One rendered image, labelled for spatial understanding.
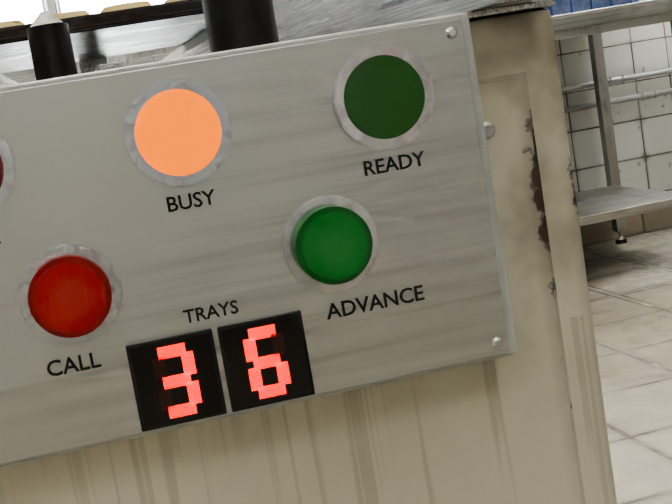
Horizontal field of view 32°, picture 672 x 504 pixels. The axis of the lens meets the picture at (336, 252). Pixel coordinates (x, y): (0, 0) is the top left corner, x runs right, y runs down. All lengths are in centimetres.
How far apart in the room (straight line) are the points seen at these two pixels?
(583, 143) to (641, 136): 25
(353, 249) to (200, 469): 12
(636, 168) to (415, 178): 436
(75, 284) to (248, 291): 7
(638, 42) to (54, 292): 445
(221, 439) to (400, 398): 8
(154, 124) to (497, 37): 15
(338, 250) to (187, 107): 8
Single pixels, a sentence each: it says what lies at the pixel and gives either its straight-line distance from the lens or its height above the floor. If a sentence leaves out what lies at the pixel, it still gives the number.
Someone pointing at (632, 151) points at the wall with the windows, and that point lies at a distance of 480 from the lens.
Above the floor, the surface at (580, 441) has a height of 65.
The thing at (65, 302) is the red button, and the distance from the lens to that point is 44.
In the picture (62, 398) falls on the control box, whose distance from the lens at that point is 46.
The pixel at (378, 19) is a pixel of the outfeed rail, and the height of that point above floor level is 85.
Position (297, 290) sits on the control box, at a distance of 45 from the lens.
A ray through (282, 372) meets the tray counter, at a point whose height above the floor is 71.
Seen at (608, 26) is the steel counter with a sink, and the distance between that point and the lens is 396.
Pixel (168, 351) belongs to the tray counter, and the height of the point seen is 73.
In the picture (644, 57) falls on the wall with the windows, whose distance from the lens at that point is 483.
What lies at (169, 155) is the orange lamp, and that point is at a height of 80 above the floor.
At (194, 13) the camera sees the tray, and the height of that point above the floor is 90.
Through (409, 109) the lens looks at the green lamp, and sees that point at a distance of 46.
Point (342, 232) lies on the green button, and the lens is 45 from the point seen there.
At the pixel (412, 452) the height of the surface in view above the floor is 66.
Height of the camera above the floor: 82
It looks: 9 degrees down
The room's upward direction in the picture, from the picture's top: 9 degrees counter-clockwise
